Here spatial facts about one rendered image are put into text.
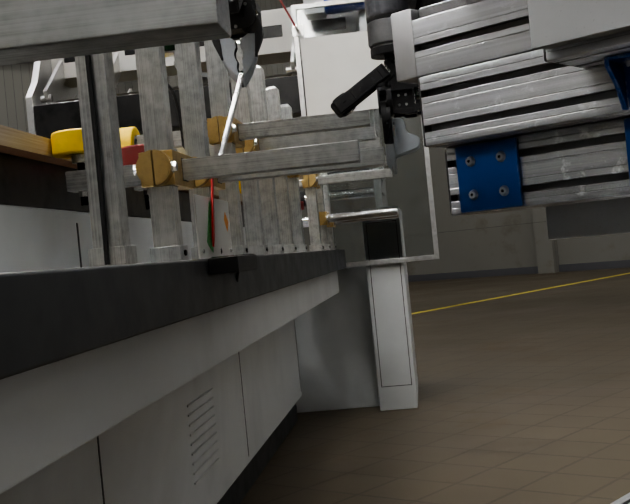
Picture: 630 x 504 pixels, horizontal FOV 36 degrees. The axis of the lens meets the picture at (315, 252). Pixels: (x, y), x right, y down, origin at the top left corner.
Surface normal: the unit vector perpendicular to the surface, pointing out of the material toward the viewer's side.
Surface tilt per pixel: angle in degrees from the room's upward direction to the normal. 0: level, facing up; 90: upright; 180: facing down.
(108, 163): 90
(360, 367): 90
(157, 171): 90
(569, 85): 90
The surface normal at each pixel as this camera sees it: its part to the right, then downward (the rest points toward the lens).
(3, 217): 0.99, -0.10
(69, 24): -0.11, 0.01
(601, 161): -0.66, 0.07
